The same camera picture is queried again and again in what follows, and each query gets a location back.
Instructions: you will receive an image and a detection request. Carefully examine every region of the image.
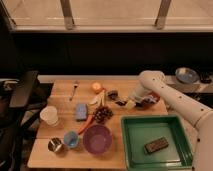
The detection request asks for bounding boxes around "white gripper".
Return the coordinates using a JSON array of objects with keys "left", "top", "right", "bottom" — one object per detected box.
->
[{"left": 125, "top": 84, "right": 148, "bottom": 109}]

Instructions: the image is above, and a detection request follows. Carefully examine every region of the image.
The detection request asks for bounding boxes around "black handled brush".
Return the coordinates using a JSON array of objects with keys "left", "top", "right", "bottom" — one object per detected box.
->
[{"left": 107, "top": 90, "right": 142, "bottom": 107}]

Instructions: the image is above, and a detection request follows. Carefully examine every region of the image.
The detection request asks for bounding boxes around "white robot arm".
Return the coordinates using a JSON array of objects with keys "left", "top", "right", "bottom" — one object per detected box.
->
[{"left": 128, "top": 70, "right": 213, "bottom": 171}]

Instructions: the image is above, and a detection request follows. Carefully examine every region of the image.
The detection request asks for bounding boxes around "red bowl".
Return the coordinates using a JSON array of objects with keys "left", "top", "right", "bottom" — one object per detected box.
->
[{"left": 142, "top": 92, "right": 160, "bottom": 106}]

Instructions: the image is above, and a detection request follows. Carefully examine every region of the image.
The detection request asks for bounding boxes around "green plastic tray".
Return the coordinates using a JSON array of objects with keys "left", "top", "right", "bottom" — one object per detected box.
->
[{"left": 121, "top": 115, "right": 193, "bottom": 171}]

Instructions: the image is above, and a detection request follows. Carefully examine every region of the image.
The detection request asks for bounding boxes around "yellow banana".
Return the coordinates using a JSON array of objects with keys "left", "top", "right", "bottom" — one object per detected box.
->
[{"left": 89, "top": 90, "right": 105, "bottom": 106}]

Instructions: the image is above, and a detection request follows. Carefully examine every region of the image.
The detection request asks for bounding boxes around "bunch of dark grapes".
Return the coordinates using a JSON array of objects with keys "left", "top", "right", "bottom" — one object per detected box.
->
[{"left": 93, "top": 106, "right": 113, "bottom": 124}]

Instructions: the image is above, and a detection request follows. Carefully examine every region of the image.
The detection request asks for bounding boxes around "orange fruit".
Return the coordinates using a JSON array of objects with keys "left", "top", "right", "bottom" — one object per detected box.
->
[{"left": 92, "top": 82, "right": 103, "bottom": 94}]

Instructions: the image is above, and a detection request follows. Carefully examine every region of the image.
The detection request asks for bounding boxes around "orange carrot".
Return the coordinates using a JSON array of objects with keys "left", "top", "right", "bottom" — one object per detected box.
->
[{"left": 78, "top": 115, "right": 93, "bottom": 135}]

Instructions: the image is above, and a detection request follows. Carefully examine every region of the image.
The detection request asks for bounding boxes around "purple bowl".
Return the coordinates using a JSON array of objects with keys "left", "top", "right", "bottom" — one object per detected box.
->
[{"left": 83, "top": 124, "right": 112, "bottom": 155}]

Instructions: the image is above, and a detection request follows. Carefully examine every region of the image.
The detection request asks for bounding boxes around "dark chocolate bar block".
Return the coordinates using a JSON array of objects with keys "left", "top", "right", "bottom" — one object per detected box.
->
[{"left": 144, "top": 137, "right": 169, "bottom": 154}]

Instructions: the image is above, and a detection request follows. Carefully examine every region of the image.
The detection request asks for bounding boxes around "blue sponge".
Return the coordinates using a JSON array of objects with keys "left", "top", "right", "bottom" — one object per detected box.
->
[{"left": 75, "top": 103, "right": 88, "bottom": 121}]

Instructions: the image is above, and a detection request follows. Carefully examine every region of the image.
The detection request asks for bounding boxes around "metal fork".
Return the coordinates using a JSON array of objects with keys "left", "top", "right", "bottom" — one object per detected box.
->
[{"left": 69, "top": 80, "right": 79, "bottom": 101}]

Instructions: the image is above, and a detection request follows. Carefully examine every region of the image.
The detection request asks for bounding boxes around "blue plate on ledge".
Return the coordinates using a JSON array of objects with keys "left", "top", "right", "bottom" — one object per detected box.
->
[{"left": 175, "top": 67, "right": 198, "bottom": 84}]

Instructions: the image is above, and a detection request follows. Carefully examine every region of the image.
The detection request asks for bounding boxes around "small blue cup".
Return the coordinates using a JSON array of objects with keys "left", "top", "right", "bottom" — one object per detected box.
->
[{"left": 63, "top": 131, "right": 79, "bottom": 148}]

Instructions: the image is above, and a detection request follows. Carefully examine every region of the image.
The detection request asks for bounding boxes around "white plastic cup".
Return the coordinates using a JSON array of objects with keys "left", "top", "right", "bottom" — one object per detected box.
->
[{"left": 40, "top": 106, "right": 59, "bottom": 126}]

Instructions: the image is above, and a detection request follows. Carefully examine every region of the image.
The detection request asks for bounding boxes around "small metal cup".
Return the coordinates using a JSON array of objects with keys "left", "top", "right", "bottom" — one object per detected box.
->
[{"left": 48, "top": 137, "right": 63, "bottom": 154}]

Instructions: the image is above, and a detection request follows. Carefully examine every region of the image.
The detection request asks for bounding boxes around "black chair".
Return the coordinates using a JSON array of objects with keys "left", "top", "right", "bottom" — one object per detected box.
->
[{"left": 0, "top": 71, "right": 47, "bottom": 171}]

